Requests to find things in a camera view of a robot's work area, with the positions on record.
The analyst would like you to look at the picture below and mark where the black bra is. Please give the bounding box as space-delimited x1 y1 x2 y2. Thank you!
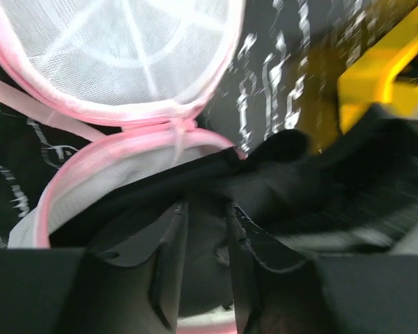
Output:
48 104 418 314

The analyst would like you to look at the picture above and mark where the white pink mesh laundry bag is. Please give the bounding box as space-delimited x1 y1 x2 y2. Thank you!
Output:
0 1 245 248

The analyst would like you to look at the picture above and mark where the yellow plastic bin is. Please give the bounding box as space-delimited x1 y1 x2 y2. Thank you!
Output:
337 6 418 134

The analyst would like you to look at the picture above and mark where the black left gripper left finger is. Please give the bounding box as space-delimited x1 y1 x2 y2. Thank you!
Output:
0 202 188 333

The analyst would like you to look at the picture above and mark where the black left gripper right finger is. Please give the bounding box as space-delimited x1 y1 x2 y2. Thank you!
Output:
226 204 418 333

